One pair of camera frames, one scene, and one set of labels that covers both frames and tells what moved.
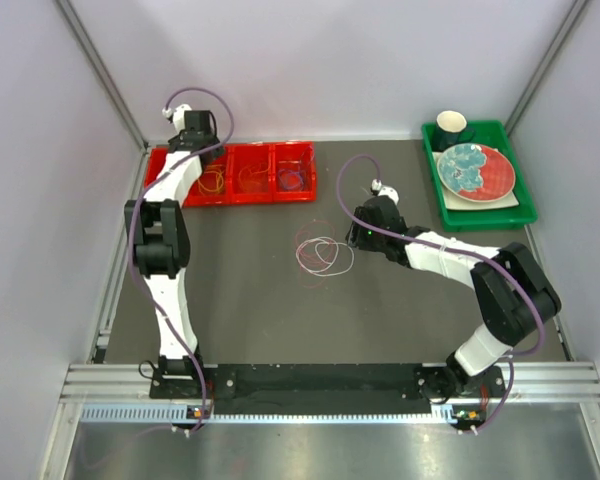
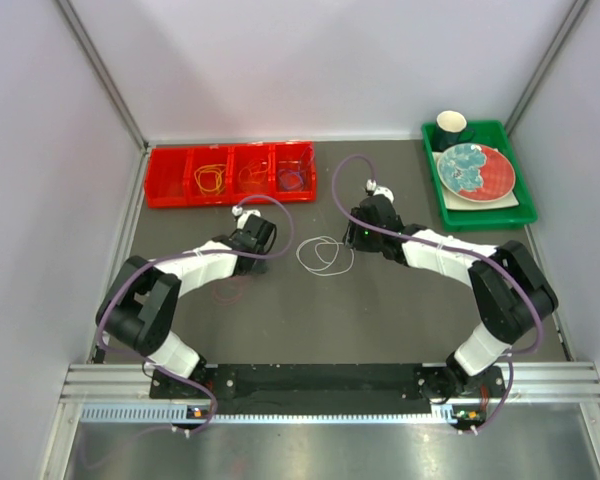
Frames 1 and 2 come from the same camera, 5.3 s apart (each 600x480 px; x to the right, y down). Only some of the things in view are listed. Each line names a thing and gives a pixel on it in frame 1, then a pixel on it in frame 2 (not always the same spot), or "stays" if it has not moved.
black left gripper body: (211, 139) → (258, 267)
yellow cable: (210, 171) stays
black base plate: (326, 382) stays
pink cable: (315, 251) → (240, 280)
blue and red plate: (476, 172) stays
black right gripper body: (366, 238) stays
